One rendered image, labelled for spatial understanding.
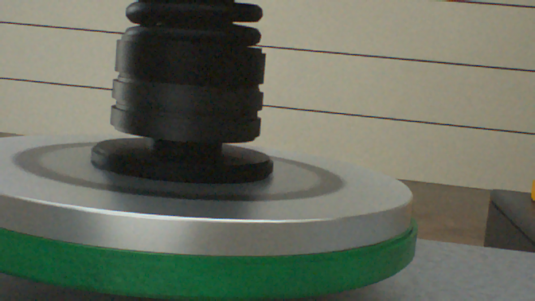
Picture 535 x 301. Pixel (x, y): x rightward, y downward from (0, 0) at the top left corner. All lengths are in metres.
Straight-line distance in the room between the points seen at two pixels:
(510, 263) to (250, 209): 0.25
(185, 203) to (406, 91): 6.11
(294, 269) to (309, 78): 6.16
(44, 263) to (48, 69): 6.84
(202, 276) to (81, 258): 0.04
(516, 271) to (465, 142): 5.95
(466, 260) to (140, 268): 0.27
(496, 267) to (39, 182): 0.28
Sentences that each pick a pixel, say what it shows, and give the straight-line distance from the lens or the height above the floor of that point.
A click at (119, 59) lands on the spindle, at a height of 0.95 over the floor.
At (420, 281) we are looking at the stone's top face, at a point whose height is 0.84.
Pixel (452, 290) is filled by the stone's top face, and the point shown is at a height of 0.84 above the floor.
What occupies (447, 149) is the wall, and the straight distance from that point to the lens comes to 6.41.
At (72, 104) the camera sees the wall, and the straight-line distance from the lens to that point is 7.01.
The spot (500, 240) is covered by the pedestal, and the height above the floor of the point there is 0.67.
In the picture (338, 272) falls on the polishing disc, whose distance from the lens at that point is 0.27.
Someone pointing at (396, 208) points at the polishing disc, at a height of 0.90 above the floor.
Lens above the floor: 0.96
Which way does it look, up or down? 7 degrees down
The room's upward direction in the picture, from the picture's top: 5 degrees clockwise
